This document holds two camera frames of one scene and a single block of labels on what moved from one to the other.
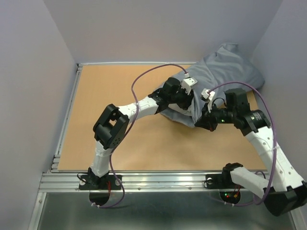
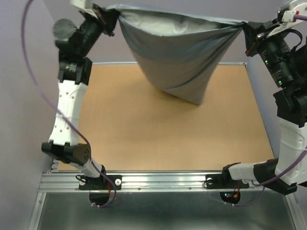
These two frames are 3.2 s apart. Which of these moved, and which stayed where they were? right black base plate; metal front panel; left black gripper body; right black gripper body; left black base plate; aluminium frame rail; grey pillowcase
Moved: left black gripper body; grey pillowcase; right black gripper body
Stayed: right black base plate; metal front panel; aluminium frame rail; left black base plate
